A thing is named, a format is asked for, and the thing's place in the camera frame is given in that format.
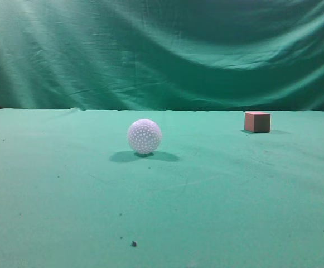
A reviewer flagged green backdrop cloth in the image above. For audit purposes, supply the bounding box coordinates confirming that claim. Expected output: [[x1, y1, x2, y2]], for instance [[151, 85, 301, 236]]
[[0, 1, 324, 111]]

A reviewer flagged white dimpled ball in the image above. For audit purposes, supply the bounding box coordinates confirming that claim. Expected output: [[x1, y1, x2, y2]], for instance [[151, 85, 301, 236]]
[[127, 119, 162, 154]]

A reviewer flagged green table cloth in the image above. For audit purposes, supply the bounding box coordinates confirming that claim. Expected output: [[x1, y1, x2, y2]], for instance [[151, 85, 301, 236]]
[[0, 108, 324, 267]]

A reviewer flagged red cube block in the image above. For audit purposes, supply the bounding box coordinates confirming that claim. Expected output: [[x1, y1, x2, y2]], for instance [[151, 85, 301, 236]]
[[244, 111, 271, 133]]

